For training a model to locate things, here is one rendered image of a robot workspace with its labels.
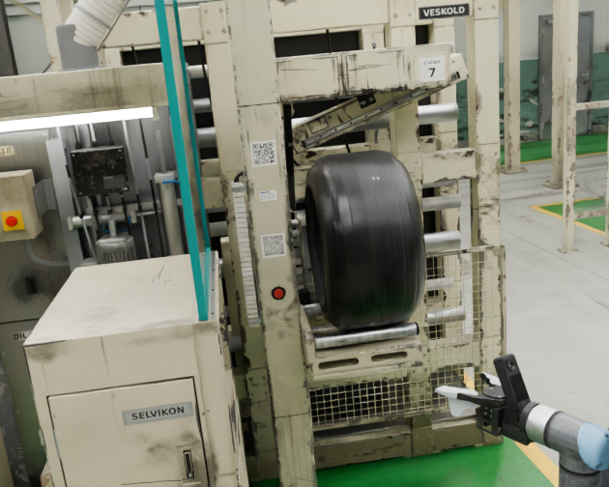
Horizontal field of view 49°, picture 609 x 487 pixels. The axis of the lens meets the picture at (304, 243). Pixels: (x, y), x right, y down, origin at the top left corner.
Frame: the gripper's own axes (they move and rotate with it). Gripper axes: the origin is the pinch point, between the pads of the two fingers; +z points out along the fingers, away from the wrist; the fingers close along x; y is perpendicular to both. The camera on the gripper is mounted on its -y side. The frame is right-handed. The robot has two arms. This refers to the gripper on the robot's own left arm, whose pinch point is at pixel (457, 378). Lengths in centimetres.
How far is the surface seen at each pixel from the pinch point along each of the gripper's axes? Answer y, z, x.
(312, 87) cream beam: -66, 92, 28
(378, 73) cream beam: -71, 81, 47
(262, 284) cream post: -4, 82, 2
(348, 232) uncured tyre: -24, 53, 12
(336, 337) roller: 13, 65, 19
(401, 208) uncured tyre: -31, 47, 27
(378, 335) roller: 12, 58, 30
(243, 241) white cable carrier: -18, 85, -4
